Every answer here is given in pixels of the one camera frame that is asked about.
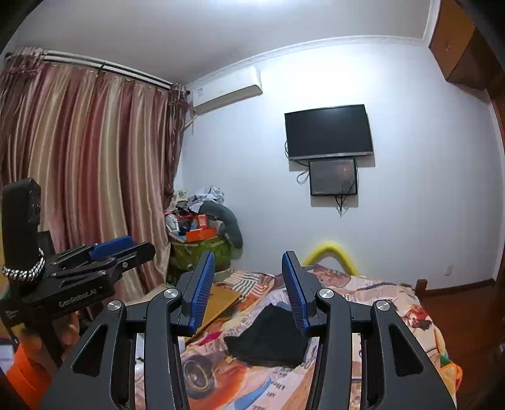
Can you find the wooden lap desk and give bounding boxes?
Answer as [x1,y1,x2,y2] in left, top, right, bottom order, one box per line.
[184,284,241,343]

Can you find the orange box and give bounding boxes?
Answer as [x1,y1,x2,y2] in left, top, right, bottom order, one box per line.
[186,227,217,243]

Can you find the white air conditioner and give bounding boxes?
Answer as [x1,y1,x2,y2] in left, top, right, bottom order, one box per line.
[189,66,263,116]

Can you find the black pants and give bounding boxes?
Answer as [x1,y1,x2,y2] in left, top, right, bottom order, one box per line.
[223,304,309,367]

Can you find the newspaper print bed blanket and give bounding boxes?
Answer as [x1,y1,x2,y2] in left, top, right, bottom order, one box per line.
[178,265,463,409]

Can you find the wooden upper cabinet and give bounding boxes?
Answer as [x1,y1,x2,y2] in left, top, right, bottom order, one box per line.
[430,1,504,93]

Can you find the pink striped curtain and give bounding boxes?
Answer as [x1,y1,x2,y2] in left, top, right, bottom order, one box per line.
[1,48,189,301]

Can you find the small wall mounted monitor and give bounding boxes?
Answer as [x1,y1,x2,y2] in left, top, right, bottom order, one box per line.
[309,158,358,196]

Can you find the grey neck pillow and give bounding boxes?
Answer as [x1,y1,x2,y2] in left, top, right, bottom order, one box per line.
[199,201,243,249]

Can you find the wall mounted black television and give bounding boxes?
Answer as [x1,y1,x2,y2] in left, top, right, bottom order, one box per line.
[284,104,374,161]

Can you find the green patterned storage box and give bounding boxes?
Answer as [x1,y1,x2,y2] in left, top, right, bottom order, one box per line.
[169,236,231,272]

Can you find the left hand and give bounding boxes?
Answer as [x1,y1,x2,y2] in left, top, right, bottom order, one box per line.
[18,312,80,373]

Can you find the yellow curved headboard pad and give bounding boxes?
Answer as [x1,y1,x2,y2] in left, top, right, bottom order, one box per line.
[302,241,359,277]

